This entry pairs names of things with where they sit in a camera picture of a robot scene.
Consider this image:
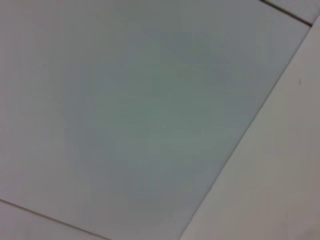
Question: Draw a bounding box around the white partition panel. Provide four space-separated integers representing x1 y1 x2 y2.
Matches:
0 0 314 240

